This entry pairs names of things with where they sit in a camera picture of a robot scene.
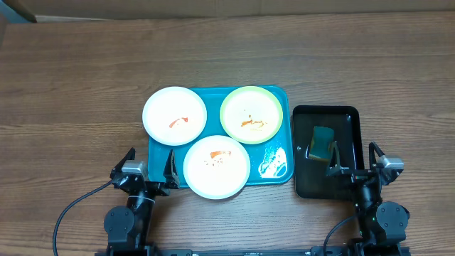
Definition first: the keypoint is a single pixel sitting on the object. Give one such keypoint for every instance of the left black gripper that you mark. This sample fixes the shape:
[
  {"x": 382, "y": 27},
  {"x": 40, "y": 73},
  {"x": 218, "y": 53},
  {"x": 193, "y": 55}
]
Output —
[{"x": 170, "y": 178}]

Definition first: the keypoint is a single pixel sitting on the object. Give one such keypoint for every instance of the green rimmed plate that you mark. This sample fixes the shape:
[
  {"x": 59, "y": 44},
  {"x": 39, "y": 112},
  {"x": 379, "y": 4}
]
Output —
[{"x": 251, "y": 114}]

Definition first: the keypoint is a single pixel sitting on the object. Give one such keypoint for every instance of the white plate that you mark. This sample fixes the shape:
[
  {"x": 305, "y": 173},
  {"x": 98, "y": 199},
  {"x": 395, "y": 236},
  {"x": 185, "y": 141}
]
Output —
[
  {"x": 174, "y": 116},
  {"x": 216, "y": 167}
]

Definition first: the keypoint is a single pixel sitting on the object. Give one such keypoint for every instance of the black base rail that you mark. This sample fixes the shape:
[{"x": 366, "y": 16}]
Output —
[{"x": 314, "y": 251}]

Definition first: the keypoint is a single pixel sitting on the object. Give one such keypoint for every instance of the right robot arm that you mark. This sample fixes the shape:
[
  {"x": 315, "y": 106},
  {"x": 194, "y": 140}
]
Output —
[{"x": 381, "y": 223}]

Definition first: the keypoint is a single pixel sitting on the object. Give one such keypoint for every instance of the teal plastic tray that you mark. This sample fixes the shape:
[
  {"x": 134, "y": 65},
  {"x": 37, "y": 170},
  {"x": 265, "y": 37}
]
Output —
[{"x": 272, "y": 162}]

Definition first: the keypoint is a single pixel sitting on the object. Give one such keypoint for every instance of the green yellow sponge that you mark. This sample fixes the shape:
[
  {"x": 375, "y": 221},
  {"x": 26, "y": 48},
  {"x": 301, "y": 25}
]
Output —
[{"x": 321, "y": 144}]

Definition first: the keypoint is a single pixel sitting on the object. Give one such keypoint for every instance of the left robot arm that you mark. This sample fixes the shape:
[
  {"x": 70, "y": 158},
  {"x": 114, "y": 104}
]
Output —
[{"x": 127, "y": 227}]

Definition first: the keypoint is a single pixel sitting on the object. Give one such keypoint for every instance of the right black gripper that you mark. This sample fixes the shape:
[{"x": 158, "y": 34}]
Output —
[{"x": 335, "y": 170}]

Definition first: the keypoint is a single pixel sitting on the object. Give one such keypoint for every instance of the black rectangular tray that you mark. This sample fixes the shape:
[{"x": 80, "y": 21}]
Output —
[{"x": 310, "y": 175}]

